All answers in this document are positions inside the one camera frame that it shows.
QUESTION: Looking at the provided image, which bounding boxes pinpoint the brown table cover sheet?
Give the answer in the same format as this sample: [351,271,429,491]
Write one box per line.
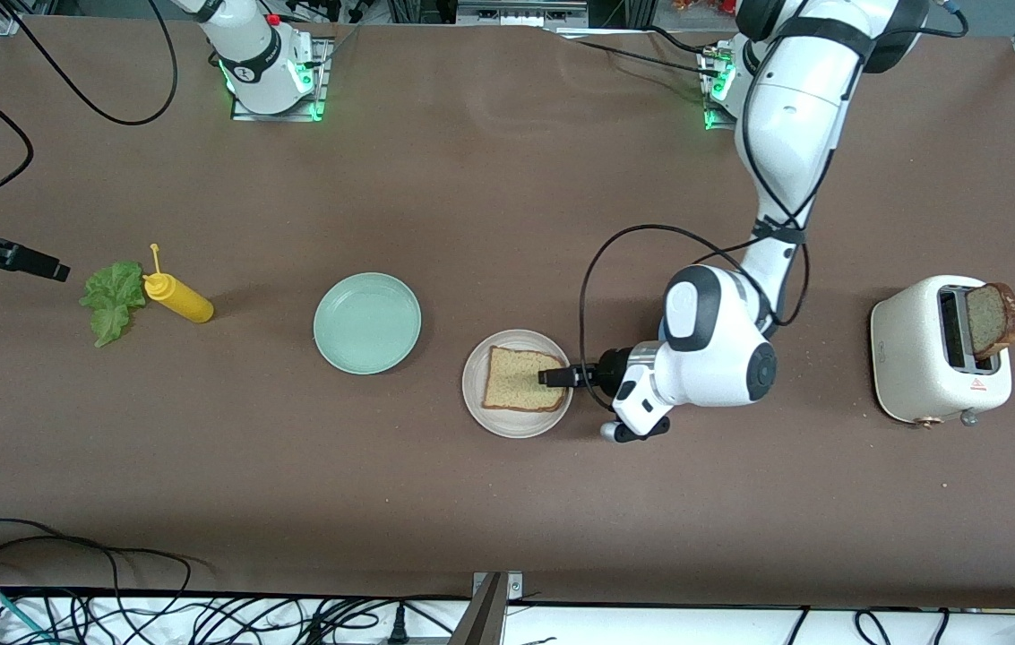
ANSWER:
[0,16,1015,610]

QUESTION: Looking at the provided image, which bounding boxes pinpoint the red snack packaging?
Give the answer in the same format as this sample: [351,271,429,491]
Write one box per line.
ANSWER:
[673,0,745,21]

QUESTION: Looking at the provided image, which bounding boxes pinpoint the grey metal bracket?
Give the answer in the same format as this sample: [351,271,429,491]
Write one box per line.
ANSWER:
[446,571,524,645]

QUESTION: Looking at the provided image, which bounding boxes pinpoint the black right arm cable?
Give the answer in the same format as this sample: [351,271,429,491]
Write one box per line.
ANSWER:
[0,0,178,209]

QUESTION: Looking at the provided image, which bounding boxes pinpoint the brown bread slice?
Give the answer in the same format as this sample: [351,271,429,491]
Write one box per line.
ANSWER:
[964,282,1015,361]
[481,345,568,414]

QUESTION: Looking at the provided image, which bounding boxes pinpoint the black base cable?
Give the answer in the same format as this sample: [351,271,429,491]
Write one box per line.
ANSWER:
[574,25,727,80]

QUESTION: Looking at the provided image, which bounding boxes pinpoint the light green plate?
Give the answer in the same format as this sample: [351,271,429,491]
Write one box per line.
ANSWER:
[313,271,423,375]

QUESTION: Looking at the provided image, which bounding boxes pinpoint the beige plate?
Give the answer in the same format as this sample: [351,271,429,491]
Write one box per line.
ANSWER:
[461,329,575,440]

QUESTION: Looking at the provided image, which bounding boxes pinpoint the green lettuce leaf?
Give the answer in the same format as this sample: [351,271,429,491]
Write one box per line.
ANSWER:
[80,261,150,348]

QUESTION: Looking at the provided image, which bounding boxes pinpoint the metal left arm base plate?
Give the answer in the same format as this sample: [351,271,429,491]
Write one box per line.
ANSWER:
[702,49,754,132]

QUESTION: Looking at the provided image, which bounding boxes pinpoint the grey metal box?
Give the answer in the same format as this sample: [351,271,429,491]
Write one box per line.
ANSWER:
[456,0,589,28]

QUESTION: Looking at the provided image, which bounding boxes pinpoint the white toaster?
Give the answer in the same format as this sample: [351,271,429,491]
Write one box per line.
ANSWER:
[870,274,1013,429]

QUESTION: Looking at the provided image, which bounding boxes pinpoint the yellow mustard squeeze bottle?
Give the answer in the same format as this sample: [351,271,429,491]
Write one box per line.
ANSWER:
[142,243,215,324]

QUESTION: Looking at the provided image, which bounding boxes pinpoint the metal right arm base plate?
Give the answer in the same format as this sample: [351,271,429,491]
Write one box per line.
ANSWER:
[229,36,331,123]

